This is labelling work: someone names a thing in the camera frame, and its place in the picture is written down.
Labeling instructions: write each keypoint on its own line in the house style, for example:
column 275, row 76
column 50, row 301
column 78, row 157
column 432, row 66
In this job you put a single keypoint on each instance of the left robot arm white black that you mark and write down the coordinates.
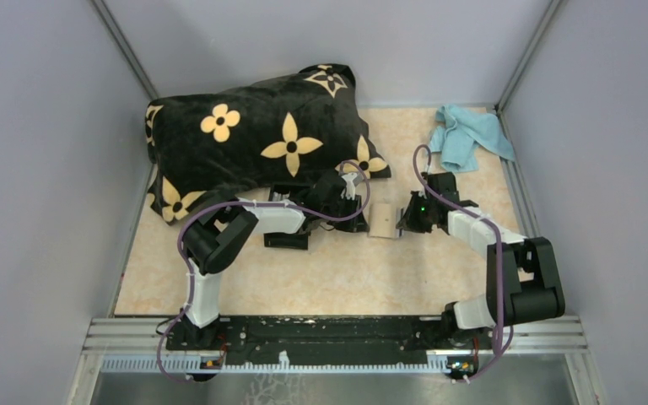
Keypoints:
column 211, row 240

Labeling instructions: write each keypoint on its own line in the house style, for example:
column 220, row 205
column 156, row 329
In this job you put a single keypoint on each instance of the black card holder box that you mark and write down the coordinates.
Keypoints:
column 277, row 192

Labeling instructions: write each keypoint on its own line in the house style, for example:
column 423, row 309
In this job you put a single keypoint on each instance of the aluminium frame rail front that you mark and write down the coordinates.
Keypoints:
column 136, row 344

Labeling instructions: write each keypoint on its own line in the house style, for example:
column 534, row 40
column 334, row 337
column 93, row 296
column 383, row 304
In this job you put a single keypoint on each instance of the light blue towel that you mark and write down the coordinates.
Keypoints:
column 461, row 132

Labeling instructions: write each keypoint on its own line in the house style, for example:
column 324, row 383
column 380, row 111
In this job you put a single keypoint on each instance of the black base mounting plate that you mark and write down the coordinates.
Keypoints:
column 320, row 340

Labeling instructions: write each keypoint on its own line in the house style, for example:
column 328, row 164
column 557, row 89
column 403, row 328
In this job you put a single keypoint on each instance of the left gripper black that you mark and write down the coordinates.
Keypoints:
column 359, row 226

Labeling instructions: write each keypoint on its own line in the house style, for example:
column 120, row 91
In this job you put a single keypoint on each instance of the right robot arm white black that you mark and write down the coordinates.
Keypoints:
column 522, row 276

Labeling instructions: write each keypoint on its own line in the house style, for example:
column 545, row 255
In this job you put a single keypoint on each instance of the black pillow with cream flowers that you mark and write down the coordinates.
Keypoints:
column 290, row 128

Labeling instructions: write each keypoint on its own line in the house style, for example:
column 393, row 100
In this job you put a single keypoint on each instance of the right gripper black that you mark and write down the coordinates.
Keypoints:
column 409, row 222

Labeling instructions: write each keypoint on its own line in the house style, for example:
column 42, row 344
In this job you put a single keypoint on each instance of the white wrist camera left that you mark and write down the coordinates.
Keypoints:
column 351, row 181

